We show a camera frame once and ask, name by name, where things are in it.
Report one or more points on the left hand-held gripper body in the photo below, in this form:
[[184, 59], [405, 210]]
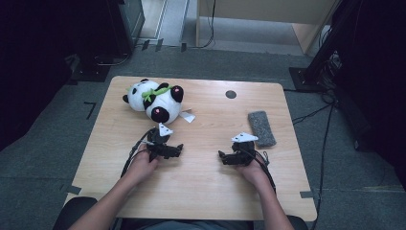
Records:
[[156, 139]]

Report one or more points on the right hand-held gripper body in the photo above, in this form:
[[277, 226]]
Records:
[[244, 150]]

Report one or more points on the panda plush toy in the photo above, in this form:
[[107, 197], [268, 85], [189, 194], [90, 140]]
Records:
[[159, 102]]

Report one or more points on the person's right hand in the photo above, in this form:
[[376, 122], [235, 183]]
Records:
[[253, 172]]

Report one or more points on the person's left hand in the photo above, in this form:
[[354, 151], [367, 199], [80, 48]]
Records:
[[142, 164]]

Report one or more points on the dark round table grommet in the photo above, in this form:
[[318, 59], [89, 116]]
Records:
[[230, 94]]

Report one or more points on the person's grey-blue clothing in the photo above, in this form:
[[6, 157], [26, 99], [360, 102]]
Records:
[[191, 225]]

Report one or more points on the grey floor tape strip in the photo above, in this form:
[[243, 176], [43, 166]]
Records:
[[73, 189], [307, 194]]

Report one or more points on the black floor tape piece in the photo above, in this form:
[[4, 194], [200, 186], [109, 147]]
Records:
[[183, 47], [145, 45]]

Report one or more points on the black cabinet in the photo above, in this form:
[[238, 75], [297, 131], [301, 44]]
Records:
[[126, 22]]

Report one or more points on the black metal stand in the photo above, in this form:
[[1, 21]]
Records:
[[322, 54]]

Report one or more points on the light wooden desk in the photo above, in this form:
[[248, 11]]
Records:
[[265, 11]]

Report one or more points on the black floor base plate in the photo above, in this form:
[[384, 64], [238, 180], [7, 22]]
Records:
[[91, 72]]

